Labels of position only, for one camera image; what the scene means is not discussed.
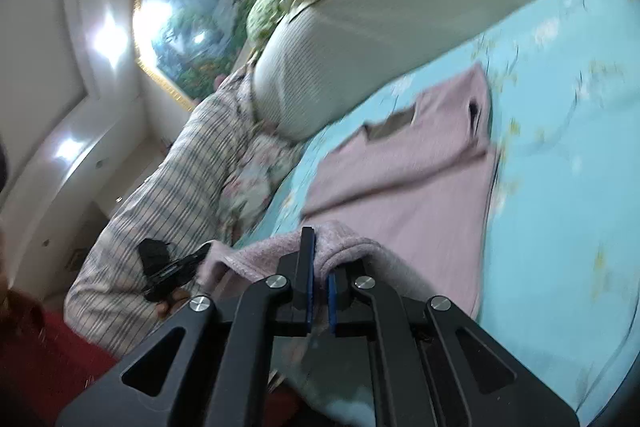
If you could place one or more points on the green floral pillow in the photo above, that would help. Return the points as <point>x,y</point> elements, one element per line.
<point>264,18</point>

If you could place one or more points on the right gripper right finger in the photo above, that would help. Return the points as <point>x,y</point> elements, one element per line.
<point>432,365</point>

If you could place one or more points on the grey-green striped pillow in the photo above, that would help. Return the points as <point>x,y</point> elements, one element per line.
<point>319,65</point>

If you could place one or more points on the mauve knit sweater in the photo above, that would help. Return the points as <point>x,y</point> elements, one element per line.
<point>410,196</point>

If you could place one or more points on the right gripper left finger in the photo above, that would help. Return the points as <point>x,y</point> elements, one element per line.
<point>208,364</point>

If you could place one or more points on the light blue floral quilt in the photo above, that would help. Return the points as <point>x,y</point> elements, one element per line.
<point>561,268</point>

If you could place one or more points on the operator's left hand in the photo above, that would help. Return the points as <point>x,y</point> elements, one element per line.
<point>178,298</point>

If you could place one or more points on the pink floral pillow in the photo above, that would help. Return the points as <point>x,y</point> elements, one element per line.
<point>249,189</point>

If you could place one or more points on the plaid checked blanket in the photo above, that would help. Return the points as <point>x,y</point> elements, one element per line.
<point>177,204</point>

